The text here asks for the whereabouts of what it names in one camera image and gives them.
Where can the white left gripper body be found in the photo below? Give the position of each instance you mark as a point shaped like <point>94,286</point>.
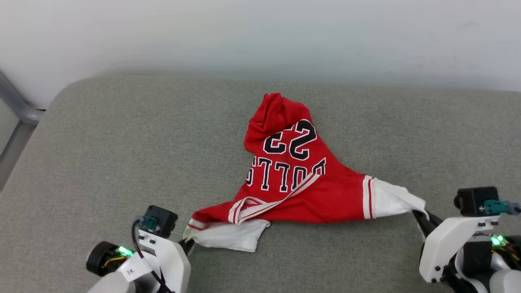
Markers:
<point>175,264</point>

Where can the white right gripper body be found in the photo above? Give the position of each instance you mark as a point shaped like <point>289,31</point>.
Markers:
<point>443,244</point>

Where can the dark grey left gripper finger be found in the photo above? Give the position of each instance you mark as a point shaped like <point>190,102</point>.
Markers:
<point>188,245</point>

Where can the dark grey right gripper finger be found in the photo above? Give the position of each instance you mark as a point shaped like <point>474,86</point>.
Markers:
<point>425,223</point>

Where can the red and white basketball jersey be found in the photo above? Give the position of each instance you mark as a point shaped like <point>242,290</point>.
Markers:
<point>325,195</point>

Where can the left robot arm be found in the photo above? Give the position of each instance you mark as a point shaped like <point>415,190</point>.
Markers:
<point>110,280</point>

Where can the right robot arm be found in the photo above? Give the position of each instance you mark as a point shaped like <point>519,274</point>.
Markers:
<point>484,264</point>

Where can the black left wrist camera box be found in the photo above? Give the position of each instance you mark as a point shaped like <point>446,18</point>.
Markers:
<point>165,219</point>

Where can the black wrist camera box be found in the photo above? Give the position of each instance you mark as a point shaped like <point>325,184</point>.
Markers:
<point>165,219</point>
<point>470,201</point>

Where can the teal left camera connector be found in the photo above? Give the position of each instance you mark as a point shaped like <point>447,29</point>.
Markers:
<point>149,223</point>

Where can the teal camera connector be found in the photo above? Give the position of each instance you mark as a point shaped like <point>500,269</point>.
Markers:
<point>498,206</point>
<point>149,223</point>

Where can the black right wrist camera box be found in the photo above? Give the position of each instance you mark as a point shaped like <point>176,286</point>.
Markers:
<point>470,201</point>

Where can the teal right camera connector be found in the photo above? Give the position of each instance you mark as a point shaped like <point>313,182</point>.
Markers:
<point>498,206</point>

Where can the grey metal frame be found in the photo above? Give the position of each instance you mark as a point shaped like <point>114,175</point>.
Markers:
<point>16,108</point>

